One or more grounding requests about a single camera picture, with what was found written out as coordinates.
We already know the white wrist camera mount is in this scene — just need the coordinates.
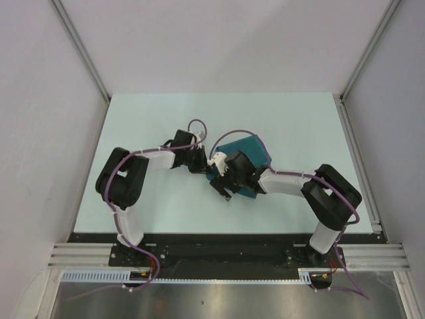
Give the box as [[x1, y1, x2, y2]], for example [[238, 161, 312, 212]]
[[193, 131, 206, 149], [207, 152, 228, 176]]

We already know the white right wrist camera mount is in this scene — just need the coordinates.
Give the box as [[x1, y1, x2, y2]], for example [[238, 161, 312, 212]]
[[207, 152, 228, 176]]

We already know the purple cable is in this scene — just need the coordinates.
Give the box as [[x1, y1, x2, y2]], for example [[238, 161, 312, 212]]
[[64, 118, 209, 302], [208, 129, 370, 301]]

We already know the aluminium frame rail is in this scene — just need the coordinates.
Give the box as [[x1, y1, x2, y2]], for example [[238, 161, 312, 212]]
[[48, 243, 410, 272]]

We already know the right aluminium corner post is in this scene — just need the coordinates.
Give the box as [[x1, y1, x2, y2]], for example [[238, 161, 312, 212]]
[[340, 0, 403, 100]]

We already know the aluminium corner post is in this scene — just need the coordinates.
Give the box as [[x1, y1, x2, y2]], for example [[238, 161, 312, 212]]
[[340, 0, 403, 100], [48, 0, 112, 102]]

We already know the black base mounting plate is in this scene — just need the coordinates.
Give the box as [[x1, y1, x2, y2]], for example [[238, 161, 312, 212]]
[[67, 233, 386, 279]]

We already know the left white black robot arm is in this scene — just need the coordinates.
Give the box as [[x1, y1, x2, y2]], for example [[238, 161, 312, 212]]
[[95, 130, 207, 266]]

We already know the teal satin napkin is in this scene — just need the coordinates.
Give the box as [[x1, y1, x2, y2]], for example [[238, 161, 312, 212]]
[[207, 136, 270, 199]]

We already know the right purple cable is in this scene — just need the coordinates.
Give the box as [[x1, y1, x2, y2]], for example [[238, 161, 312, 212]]
[[208, 129, 370, 301]]

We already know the left aluminium corner post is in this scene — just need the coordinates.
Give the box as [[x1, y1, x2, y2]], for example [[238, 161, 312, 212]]
[[48, 0, 112, 102]]

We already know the white slotted cable duct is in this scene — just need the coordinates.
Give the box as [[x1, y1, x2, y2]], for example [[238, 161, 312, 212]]
[[61, 269, 311, 284]]

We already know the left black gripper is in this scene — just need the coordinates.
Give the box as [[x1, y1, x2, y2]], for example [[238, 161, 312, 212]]
[[183, 146, 213, 175]]

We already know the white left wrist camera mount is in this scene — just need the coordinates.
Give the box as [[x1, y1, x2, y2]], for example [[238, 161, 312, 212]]
[[193, 131, 206, 149]]

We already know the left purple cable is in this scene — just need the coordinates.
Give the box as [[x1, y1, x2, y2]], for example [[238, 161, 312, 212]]
[[64, 118, 209, 302]]

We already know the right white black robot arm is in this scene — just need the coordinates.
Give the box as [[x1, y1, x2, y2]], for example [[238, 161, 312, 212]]
[[207, 151, 363, 266]]

